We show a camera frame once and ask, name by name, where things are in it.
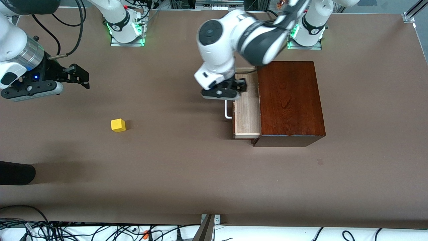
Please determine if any wooden drawer with white handle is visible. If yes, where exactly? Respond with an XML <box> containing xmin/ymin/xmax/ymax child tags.
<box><xmin>225</xmin><ymin>67</ymin><xmax>262</xmax><ymax>139</ymax></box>

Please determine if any yellow cube block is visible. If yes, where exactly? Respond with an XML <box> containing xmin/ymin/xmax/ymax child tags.
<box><xmin>111</xmin><ymin>118</ymin><xmax>126</xmax><ymax>133</ymax></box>

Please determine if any dark brown wooden cabinet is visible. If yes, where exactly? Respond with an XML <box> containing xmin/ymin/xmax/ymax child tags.
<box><xmin>251</xmin><ymin>61</ymin><xmax>326</xmax><ymax>147</ymax></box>

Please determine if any grey box with ports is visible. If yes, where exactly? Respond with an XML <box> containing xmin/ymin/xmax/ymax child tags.
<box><xmin>195</xmin><ymin>0</ymin><xmax>245</xmax><ymax>11</ymax></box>

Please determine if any black cylindrical object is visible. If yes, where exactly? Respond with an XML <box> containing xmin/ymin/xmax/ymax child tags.
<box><xmin>0</xmin><ymin>161</ymin><xmax>36</xmax><ymax>185</ymax></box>

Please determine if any aluminium corner profile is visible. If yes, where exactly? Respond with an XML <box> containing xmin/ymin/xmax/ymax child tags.
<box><xmin>402</xmin><ymin>0</ymin><xmax>428</xmax><ymax>24</ymax></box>

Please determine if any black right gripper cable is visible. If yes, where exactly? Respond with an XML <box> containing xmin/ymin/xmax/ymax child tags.
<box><xmin>48</xmin><ymin>0</ymin><xmax>84</xmax><ymax>61</ymax></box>

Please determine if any small metal clamp bracket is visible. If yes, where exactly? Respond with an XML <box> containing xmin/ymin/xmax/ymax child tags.
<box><xmin>201</xmin><ymin>214</ymin><xmax>221</xmax><ymax>225</ymax></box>

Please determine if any dark grey stand post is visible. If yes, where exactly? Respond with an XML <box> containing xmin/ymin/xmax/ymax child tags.
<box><xmin>191</xmin><ymin>214</ymin><xmax>215</xmax><ymax>241</ymax></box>

